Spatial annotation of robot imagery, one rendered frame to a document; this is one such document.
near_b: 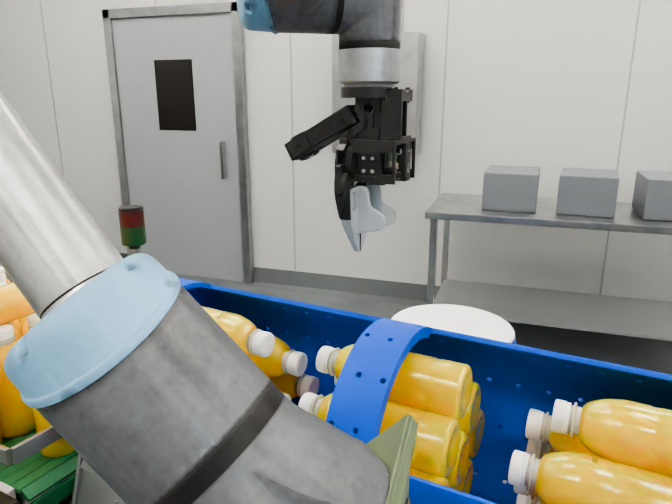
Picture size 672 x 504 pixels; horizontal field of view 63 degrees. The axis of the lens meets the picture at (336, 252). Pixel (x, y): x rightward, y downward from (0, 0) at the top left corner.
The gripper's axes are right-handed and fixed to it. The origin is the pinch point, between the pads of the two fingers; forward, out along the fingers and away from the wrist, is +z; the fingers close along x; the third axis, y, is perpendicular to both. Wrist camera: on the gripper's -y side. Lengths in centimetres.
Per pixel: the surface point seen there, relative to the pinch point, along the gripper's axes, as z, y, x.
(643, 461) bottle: 19.2, 37.1, -4.3
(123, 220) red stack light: 11, -82, 32
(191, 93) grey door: -23, -286, 286
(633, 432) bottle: 16.3, 35.8, -3.8
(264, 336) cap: 16.3, -14.3, -1.5
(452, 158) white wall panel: 22, -81, 325
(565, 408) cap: 16.6, 28.7, -1.6
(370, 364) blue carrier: 13.2, 6.4, -8.1
